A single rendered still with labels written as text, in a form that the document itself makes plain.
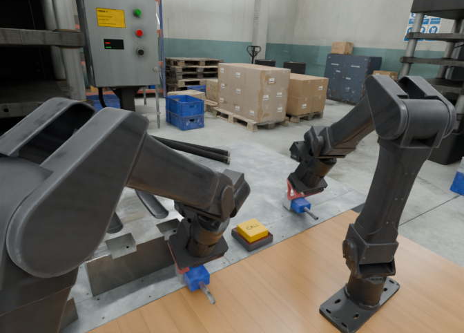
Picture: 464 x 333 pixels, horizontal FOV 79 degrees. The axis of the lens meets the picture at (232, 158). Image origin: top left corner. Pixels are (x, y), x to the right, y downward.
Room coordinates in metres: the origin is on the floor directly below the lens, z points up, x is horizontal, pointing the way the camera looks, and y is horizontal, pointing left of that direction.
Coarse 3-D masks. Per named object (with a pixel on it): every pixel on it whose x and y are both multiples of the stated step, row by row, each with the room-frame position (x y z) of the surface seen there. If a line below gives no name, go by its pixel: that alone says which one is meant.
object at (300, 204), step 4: (292, 192) 0.77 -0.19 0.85; (284, 196) 0.78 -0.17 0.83; (284, 200) 0.78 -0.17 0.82; (288, 200) 0.76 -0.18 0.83; (292, 200) 0.75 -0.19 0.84; (296, 200) 0.75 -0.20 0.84; (300, 200) 0.75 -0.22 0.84; (304, 200) 0.75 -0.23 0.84; (284, 204) 0.78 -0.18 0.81; (288, 204) 0.76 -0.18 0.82; (292, 204) 0.75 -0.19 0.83; (296, 204) 0.73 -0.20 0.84; (300, 204) 0.72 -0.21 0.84; (304, 204) 0.73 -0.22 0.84; (308, 204) 0.73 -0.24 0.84; (288, 208) 0.76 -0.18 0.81; (292, 208) 0.76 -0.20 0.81; (296, 208) 0.73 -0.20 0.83; (300, 208) 0.72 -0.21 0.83; (304, 208) 0.72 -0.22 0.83; (308, 208) 0.73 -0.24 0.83; (300, 212) 0.72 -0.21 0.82; (308, 212) 0.70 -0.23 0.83; (312, 212) 0.70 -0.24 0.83; (312, 216) 0.69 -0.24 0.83; (316, 216) 0.68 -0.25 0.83
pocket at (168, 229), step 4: (168, 220) 0.55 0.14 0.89; (172, 220) 0.55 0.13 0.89; (176, 220) 0.56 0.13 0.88; (160, 224) 0.53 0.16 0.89; (164, 224) 0.54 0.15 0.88; (168, 224) 0.55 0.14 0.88; (172, 224) 0.55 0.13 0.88; (176, 224) 0.56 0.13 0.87; (160, 228) 0.53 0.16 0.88; (164, 228) 0.54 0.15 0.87; (168, 228) 0.55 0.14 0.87; (172, 228) 0.55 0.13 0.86; (176, 228) 0.55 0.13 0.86; (164, 232) 0.54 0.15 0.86; (168, 232) 0.54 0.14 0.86; (172, 232) 0.54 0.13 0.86; (176, 232) 0.54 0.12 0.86; (164, 236) 0.52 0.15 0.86; (168, 236) 0.52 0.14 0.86
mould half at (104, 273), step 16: (128, 192) 0.67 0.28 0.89; (128, 208) 0.60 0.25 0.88; (144, 208) 0.60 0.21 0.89; (128, 224) 0.53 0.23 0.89; (144, 224) 0.53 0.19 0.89; (144, 240) 0.47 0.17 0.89; (160, 240) 0.49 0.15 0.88; (96, 256) 0.42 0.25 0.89; (128, 256) 0.45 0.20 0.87; (144, 256) 0.47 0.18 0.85; (160, 256) 0.49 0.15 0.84; (96, 272) 0.41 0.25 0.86; (112, 272) 0.43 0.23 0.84; (128, 272) 0.45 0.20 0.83; (144, 272) 0.46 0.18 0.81; (96, 288) 0.41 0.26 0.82; (112, 288) 0.43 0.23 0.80
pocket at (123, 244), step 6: (126, 234) 0.49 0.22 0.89; (108, 240) 0.47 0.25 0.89; (114, 240) 0.48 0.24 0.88; (120, 240) 0.48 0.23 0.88; (126, 240) 0.49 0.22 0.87; (132, 240) 0.49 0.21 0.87; (108, 246) 0.47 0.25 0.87; (114, 246) 0.47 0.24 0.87; (120, 246) 0.48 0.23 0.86; (126, 246) 0.48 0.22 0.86; (132, 246) 0.48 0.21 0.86; (114, 252) 0.46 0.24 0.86; (120, 252) 0.46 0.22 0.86; (126, 252) 0.45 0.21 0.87; (114, 258) 0.43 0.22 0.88
